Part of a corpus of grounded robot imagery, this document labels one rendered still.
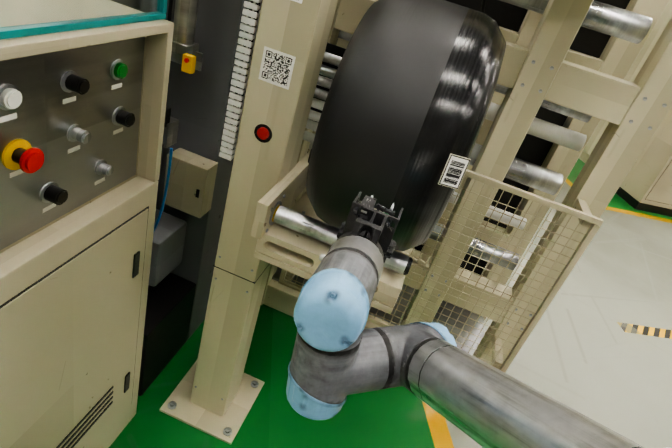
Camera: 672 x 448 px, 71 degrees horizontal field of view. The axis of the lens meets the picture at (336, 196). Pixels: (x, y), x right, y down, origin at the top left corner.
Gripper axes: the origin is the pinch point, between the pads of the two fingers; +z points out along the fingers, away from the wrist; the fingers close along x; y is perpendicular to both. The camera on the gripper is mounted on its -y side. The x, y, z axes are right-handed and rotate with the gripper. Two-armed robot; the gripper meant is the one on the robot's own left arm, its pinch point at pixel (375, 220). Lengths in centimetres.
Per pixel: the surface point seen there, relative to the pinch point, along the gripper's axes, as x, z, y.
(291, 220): 19.2, 22.0, -16.9
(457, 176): -10.6, 8.4, 10.3
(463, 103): -6.8, 9.9, 22.4
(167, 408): 44, 35, -106
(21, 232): 57, -15, -21
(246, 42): 42, 26, 18
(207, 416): 31, 38, -106
